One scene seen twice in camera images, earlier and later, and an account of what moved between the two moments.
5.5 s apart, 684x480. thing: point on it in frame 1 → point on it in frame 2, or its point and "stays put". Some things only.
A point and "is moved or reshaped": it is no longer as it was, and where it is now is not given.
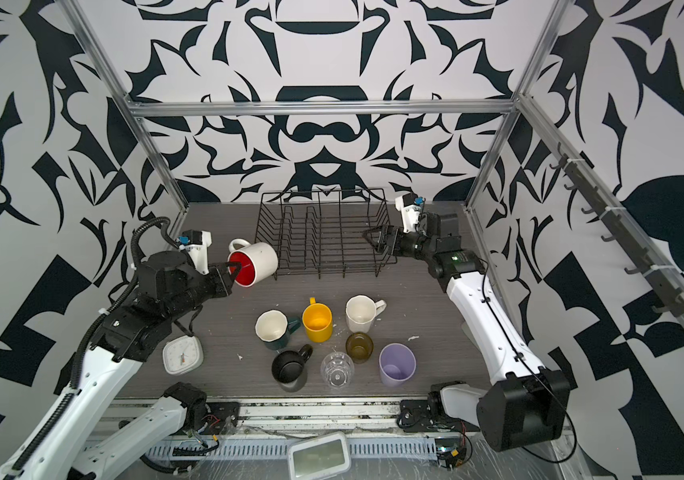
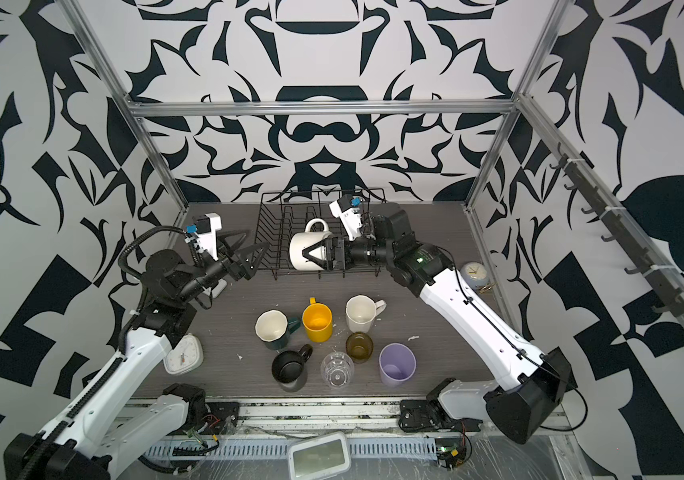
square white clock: (182, 355) stays put
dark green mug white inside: (273, 327) stays put
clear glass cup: (337, 369) stays put
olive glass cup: (360, 347) stays put
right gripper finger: (378, 235) → (329, 242)
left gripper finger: (238, 266) → (222, 236)
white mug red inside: (258, 261) is moved or reshaped
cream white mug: (360, 310) stays put
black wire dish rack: (322, 229) stays put
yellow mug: (317, 318) stays put
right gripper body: (415, 246) → (369, 251)
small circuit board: (450, 452) stays put
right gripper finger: (391, 240) → (327, 264)
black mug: (289, 368) stays put
